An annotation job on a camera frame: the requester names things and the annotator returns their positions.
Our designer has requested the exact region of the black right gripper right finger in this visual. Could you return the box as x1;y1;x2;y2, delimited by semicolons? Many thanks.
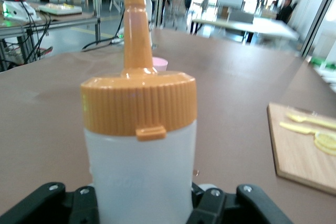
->
186;182;293;224

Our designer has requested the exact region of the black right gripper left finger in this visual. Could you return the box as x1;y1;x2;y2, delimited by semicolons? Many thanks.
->
0;182;99;224

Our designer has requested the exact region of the translucent squeeze bottle orange cap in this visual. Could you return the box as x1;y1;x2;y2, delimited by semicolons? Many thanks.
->
79;0;198;224

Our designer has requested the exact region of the pink plastic cup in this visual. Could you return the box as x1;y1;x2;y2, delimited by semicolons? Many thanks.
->
152;56;169;73

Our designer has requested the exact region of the yellow plastic knife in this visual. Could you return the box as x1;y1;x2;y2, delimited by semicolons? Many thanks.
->
279;121;320;134

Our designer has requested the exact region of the yellow plastic fork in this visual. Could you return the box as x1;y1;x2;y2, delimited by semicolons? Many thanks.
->
285;112;336;130

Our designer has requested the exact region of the white background table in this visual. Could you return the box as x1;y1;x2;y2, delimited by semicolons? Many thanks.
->
191;16;300;45

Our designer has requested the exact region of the white tray with food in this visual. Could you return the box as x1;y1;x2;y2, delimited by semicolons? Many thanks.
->
38;2;83;15

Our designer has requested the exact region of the seated background person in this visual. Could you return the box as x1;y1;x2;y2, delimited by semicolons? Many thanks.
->
274;0;299;24

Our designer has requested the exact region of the wooden cutting board metal handle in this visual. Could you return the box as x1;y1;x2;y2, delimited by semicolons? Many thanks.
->
267;102;336;196

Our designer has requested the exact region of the black base cable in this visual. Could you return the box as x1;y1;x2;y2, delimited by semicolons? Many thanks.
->
81;36;124;51

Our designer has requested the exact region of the aluminium frame workbench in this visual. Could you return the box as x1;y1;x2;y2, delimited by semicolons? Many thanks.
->
0;0;102;65

